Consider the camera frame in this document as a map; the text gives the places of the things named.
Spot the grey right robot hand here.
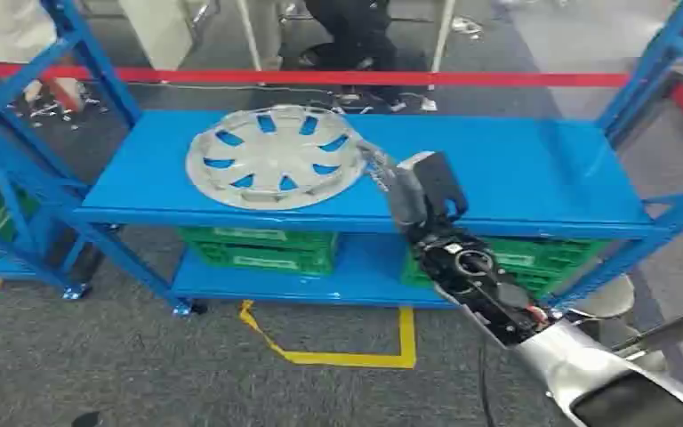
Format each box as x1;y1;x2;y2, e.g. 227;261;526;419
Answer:
357;140;431;231

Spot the silver plastic wheel hubcap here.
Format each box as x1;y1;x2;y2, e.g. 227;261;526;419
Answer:
185;104;370;212

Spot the blue metal shelf rack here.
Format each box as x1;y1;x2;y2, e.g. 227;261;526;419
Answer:
39;0;683;319
0;29;92;302

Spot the long red barrier belt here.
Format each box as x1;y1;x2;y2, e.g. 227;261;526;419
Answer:
0;60;632;90

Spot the person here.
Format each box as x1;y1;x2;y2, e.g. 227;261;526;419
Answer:
297;0;440;114
0;0;84;114

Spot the pale cabinet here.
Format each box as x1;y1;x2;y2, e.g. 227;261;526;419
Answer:
117;0;197;72

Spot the robot black foot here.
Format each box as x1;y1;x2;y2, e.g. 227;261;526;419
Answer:
70;410;105;427

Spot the black hanging cable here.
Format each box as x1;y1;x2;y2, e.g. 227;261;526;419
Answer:
477;338;496;427

